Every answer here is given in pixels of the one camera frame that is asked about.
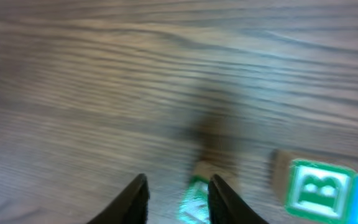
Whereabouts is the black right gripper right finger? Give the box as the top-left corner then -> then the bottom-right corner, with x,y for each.
208,174 -> 268,224

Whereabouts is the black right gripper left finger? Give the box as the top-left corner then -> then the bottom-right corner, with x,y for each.
87,174 -> 150,224

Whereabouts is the green letter wooden block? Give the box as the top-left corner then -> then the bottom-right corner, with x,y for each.
178,160 -> 239,224

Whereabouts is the green B wooden block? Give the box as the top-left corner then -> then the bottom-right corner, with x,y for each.
272,149 -> 356,223

